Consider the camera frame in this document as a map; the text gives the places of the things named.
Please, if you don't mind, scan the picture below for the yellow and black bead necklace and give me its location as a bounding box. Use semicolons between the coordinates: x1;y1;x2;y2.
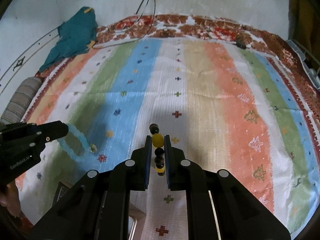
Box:
149;122;166;177

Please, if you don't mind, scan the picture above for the small black device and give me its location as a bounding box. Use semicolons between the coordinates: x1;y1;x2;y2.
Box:
235;39;247;50

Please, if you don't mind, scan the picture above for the light blue bead bracelet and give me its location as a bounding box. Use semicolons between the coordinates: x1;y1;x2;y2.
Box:
57;124;91;163

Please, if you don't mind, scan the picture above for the black cable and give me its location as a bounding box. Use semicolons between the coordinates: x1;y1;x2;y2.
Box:
91;0;157;50

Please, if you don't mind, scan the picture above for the striped colourful bed sheet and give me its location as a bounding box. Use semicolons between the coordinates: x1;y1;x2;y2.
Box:
17;38;319;237

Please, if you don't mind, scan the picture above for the striped grey pillow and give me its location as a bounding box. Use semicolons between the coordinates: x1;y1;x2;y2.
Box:
1;77;43;125

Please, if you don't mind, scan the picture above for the metal jewelry tray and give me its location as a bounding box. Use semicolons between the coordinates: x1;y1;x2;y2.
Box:
51;180;147;240

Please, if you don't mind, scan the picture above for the white bed frame rail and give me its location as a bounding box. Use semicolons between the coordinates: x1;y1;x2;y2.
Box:
286;39;319;91

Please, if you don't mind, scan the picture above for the person's left hand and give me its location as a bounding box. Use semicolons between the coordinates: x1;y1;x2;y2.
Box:
1;181;21;217

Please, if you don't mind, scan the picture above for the brown hanging garment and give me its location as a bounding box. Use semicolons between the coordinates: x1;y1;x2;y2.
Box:
289;0;320;60

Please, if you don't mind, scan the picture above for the teal cloth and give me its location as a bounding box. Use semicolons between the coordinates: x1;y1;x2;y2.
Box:
39;7;98;72

